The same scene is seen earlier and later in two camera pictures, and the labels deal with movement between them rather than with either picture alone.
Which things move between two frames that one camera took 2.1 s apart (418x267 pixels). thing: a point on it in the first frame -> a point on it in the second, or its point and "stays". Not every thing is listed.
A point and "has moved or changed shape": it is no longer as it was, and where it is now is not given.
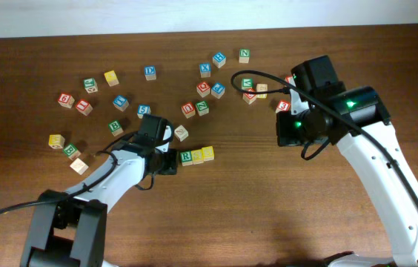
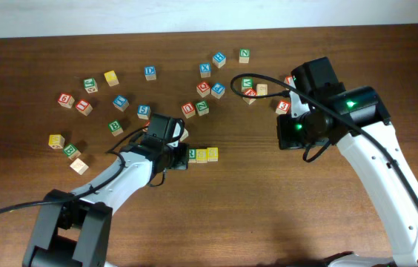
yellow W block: [56, 141] stays
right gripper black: [284, 131] stays
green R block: [186, 158] has moved or changed shape
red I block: [84, 107] stays
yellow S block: [207, 153] has moved or changed shape
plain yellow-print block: [261, 87] stays
